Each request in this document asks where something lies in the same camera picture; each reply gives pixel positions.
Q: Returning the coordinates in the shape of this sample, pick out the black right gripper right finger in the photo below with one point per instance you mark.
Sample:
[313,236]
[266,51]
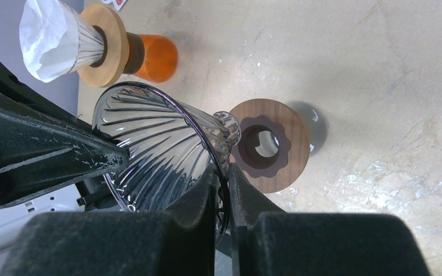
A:
[266,240]

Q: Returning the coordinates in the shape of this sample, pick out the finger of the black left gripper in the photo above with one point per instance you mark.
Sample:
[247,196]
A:
[39,154]

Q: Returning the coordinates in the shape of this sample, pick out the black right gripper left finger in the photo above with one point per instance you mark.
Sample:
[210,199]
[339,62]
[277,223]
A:
[179,240]

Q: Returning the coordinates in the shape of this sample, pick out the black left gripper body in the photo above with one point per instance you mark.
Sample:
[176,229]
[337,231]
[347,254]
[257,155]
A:
[13,92]

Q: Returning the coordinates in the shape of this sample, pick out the white paper coffee filter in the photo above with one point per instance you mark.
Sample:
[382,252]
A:
[49,39]

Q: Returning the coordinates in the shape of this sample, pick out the grey glass carafe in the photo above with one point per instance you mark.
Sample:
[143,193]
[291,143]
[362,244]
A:
[268,144]

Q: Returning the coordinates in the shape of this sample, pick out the clear ribbed glass dripper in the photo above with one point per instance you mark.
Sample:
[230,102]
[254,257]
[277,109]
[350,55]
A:
[80,44]

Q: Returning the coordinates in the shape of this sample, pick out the clear plastic filter packet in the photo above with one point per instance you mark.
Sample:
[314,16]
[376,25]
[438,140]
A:
[117,4]

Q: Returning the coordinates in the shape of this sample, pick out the orange glass carafe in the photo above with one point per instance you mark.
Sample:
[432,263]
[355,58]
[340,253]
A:
[151,57]

